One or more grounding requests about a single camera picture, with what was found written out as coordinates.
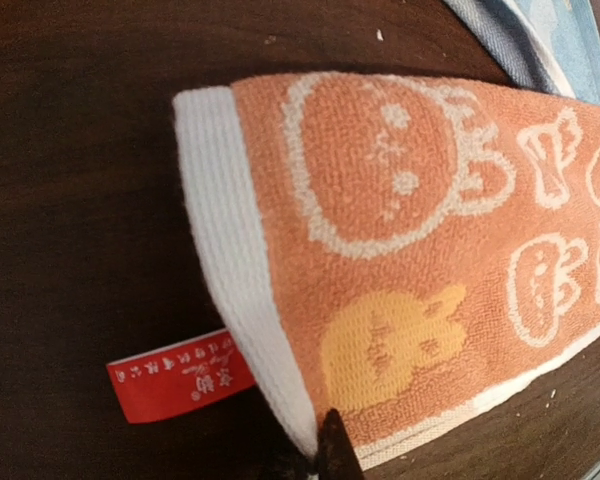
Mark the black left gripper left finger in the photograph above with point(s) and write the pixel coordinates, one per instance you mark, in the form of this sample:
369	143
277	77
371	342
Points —
286	462

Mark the blue patterned towel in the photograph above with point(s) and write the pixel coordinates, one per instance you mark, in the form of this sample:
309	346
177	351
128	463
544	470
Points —
543	45

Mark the orange bunny towel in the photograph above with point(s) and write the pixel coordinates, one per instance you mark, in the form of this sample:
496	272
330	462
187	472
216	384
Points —
408	251

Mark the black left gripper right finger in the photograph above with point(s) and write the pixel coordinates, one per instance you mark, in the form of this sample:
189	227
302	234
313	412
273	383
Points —
336	458

